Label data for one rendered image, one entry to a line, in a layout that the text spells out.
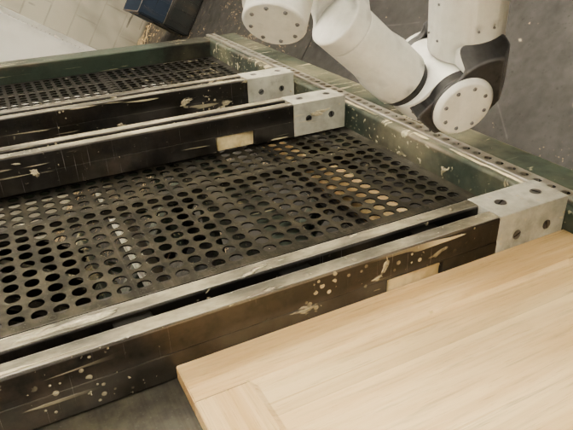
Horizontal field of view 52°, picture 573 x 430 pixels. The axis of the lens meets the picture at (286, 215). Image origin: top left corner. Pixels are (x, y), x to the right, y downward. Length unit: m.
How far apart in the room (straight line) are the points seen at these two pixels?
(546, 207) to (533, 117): 1.29
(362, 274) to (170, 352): 0.23
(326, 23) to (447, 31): 0.14
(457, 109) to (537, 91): 1.44
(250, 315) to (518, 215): 0.38
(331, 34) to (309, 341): 0.33
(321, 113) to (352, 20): 0.61
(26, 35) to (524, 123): 3.09
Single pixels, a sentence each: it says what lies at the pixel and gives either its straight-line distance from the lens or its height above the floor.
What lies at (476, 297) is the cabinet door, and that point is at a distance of 0.73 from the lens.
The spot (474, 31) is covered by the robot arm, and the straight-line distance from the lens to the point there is 0.71.
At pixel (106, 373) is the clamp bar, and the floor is 1.43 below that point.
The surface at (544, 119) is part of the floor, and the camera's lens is 2.10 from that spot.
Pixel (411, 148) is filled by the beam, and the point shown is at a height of 0.89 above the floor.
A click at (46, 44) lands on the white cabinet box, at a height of 0.96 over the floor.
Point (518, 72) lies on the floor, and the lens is 2.24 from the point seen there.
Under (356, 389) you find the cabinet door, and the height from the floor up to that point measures 1.24.
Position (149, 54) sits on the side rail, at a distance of 1.94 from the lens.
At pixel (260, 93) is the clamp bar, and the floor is 0.98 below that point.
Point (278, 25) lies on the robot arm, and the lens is 0.60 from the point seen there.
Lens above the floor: 1.67
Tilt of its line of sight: 36 degrees down
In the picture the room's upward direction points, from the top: 70 degrees counter-clockwise
